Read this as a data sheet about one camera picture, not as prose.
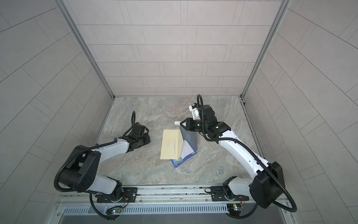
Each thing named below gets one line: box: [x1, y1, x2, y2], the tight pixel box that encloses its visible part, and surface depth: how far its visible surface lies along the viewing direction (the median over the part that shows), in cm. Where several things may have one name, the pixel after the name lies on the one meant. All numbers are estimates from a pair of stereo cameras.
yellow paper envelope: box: [159, 128, 184, 161], surface depth 91 cm
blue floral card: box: [170, 145, 198, 169], surface depth 84 cm
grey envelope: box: [179, 126, 198, 152], surface depth 93 cm
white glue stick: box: [174, 120, 186, 126], surface depth 77 cm
